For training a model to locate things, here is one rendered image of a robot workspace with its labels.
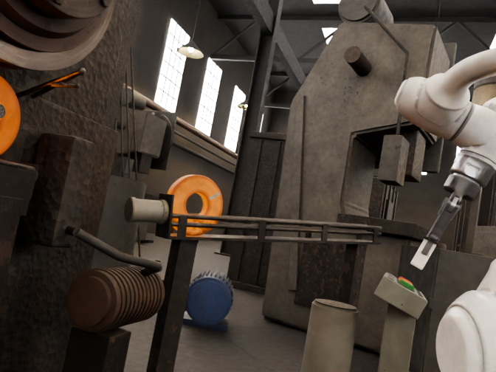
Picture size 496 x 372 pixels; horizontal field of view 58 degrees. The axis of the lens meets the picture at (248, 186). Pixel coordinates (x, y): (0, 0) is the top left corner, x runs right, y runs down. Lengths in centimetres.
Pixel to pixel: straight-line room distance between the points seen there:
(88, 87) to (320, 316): 85
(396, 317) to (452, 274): 134
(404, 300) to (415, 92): 48
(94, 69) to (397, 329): 103
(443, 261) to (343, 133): 130
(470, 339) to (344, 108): 293
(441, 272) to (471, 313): 190
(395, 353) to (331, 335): 16
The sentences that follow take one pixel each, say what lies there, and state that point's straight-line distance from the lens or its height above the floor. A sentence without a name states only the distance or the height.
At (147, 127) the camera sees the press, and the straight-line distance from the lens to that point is 883.
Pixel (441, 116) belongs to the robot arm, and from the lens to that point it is 112.
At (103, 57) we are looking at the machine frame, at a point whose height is 106.
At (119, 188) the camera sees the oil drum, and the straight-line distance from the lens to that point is 353.
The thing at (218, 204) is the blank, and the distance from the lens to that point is 117.
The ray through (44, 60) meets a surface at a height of 91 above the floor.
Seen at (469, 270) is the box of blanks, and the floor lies 66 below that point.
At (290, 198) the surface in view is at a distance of 342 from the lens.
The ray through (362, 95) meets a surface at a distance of 340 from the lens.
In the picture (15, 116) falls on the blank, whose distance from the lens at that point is 93.
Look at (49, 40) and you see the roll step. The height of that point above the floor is 95.
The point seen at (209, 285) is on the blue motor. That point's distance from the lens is 276.
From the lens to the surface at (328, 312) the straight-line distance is 115.
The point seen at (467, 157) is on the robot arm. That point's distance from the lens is 115.
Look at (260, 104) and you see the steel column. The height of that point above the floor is 335.
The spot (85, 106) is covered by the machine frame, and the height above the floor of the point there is 91.
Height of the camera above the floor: 67
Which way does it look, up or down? 5 degrees up
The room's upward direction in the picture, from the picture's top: 10 degrees clockwise
